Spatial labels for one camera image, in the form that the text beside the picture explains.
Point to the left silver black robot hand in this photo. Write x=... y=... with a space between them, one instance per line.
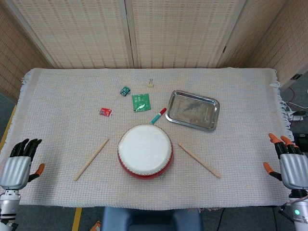
x=16 y=168

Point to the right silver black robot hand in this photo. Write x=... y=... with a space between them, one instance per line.
x=294 y=168

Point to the wooden drumstick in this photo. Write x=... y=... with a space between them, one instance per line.
x=91 y=159
x=199 y=160

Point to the stainless steel rectangular tray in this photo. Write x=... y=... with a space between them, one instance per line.
x=192 y=109

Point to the red drum with white head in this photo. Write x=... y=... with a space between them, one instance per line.
x=144 y=149

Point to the black box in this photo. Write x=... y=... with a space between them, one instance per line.
x=300 y=138

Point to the white power strip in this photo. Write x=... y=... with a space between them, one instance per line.
x=296 y=117

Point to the beige woven tablecloth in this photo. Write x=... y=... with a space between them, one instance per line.
x=60 y=120

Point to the orange packet on floor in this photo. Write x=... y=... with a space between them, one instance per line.
x=97 y=226

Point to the red candy wrapper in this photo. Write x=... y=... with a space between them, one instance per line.
x=106 y=112

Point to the teal candy wrapper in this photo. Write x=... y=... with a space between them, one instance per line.
x=125 y=91

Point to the black screen hinge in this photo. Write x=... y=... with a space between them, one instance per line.
x=224 y=49

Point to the green sachet packet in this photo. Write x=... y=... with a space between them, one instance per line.
x=141 y=102

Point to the blue padded seat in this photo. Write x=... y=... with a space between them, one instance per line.
x=149 y=219

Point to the teal marker with red cap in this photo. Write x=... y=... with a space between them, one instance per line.
x=157 y=116

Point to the bamboo folding screen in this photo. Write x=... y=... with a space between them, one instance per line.
x=84 y=31

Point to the yellow binder clip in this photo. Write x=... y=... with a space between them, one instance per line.
x=150 y=84

